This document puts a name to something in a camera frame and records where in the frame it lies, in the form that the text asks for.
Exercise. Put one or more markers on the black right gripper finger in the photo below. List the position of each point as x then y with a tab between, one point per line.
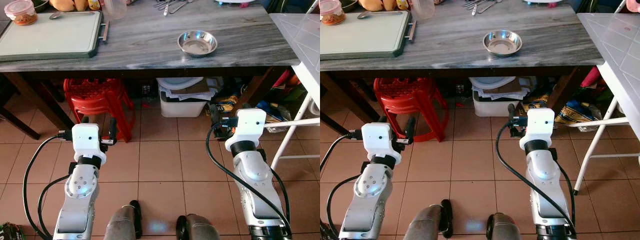
214	120
511	119

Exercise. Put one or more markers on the shallow stainless steel bowl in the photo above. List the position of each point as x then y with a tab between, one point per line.
502	43
197	44

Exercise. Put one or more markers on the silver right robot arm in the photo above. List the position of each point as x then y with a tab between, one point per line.
252	170
542	170

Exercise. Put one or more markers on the yellow black snack bag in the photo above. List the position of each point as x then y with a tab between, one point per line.
536	100
225	104

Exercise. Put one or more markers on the white plastic storage box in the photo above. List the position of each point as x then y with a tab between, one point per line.
182	107
495	107

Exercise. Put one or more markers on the red plastic stool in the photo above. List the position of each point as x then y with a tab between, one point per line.
407	102
95	102

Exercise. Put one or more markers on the blue yellow plastic bag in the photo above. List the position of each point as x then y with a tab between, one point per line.
270	112
575	112

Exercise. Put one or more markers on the grey left robot leg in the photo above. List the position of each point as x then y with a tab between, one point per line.
422	225
120	225

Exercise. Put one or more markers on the grey robot leg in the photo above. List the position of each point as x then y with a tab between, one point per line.
422	225
200	230
120	225
505	229

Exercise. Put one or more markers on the green-rimmed white cutting board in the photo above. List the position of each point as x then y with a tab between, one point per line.
47	36
362	35

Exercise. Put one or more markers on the grey marble-top wooden table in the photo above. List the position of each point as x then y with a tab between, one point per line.
145	35
450	35

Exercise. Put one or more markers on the long steel spoon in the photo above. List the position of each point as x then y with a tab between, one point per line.
55	15
363	15

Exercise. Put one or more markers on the grey right robot leg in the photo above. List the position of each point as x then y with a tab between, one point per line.
505	229
200	230

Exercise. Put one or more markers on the white folding table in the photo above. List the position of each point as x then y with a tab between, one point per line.
300	35
615	45

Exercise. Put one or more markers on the steel table fork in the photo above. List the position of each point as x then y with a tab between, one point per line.
487	6
180	6

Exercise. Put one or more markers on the orange-brown bread roll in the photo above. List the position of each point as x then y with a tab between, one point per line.
62	5
371	5

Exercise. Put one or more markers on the clear plastic cup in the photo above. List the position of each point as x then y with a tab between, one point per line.
423	9

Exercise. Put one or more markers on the clear container with red lid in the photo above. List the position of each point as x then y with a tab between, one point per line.
21	12
331	12

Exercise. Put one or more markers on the green printed box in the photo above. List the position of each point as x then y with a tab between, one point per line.
10	232

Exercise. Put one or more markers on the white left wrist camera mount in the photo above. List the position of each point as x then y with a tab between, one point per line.
86	140
377	140

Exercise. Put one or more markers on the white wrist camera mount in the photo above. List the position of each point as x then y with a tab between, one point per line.
377	140
86	140
250	122
540	122

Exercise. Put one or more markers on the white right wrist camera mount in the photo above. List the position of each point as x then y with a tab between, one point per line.
540	122
250	122

